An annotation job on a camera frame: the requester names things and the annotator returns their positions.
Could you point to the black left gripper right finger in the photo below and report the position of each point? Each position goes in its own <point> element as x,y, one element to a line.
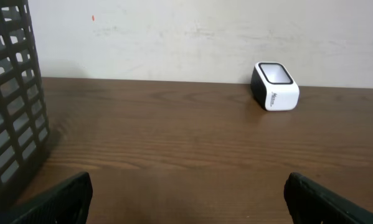
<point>308,202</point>

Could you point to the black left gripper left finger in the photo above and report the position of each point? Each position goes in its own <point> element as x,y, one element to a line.
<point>68,203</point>

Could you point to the white barcode scanner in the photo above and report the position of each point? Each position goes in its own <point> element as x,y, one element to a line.
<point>273,87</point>

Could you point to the black plastic mesh basket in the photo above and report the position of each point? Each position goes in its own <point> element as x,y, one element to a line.
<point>24,125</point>

